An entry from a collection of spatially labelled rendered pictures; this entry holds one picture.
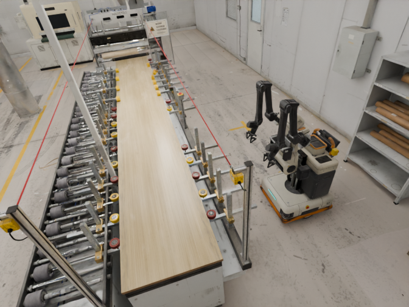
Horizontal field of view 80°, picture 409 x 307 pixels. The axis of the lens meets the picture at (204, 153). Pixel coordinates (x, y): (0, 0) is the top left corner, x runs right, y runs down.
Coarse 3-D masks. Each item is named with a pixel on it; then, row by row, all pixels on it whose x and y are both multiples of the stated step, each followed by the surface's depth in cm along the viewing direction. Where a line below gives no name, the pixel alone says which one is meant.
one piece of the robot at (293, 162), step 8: (288, 128) 235; (304, 128) 229; (296, 144) 245; (280, 152) 266; (296, 152) 253; (280, 160) 263; (288, 160) 253; (296, 160) 255; (288, 168) 258; (296, 168) 263
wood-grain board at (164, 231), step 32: (128, 64) 531; (128, 96) 399; (160, 96) 389; (128, 128) 321; (160, 128) 315; (128, 160) 268; (160, 160) 263; (128, 192) 230; (160, 192) 226; (192, 192) 223; (128, 224) 202; (160, 224) 199; (192, 224) 196; (128, 256) 179; (160, 256) 177; (192, 256) 175; (128, 288) 162
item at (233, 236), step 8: (160, 72) 530; (168, 96) 449; (192, 136) 329; (192, 144) 314; (200, 168) 278; (208, 184) 257; (216, 200) 239; (216, 208) 239; (224, 224) 218; (232, 224) 216; (232, 232) 210; (232, 240) 204; (240, 240) 204; (240, 248) 198; (240, 256) 193; (248, 256) 192; (240, 264) 192; (248, 264) 188
